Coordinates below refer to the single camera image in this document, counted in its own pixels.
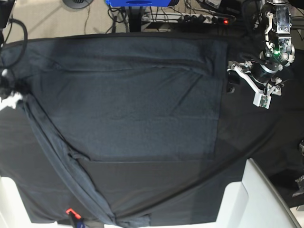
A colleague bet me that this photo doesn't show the black table leg post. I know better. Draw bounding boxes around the black table leg post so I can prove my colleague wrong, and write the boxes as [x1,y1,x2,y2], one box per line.
[126,6,146,32]

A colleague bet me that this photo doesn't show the grey metal bracket right edge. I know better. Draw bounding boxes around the grey metal bracket right edge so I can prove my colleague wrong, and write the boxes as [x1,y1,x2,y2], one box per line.
[292,176,304,197]

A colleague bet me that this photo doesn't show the blue clamp at bottom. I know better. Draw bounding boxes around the blue clamp at bottom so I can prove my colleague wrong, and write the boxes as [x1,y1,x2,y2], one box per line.
[66,208,86,228]

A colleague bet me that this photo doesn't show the dark grey long-sleeve T-shirt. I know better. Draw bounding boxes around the dark grey long-sleeve T-shirt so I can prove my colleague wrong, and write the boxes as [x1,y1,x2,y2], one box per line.
[14,39,230,228]

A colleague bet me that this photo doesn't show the grey right-side gripper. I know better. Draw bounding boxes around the grey right-side gripper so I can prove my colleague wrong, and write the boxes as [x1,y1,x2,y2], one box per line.
[0,69,30,111]

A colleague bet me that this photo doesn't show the blue plastic bin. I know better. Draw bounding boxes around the blue plastic bin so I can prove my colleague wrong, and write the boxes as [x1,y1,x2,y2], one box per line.
[105,0,171,7]

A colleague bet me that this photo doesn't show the white power strip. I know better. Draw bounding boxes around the white power strip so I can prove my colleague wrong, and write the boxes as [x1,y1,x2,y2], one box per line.
[142,12,217,24]

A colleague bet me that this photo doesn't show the white foam block left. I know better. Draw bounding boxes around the white foam block left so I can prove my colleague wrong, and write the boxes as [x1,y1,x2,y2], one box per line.
[0,177,58,228]

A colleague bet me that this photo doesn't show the round grey chair base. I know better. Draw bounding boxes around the round grey chair base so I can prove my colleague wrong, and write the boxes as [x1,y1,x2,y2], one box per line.
[62,0,93,10]

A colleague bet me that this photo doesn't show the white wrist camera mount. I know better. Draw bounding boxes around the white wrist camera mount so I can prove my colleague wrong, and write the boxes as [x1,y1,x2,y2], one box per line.
[227,61,284,109]

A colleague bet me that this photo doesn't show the black table cloth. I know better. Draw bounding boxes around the black table cloth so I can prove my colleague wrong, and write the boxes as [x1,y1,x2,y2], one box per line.
[0,32,304,224]

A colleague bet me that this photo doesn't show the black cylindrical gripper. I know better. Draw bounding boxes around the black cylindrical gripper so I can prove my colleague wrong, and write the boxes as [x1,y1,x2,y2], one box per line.
[227,61,279,93]

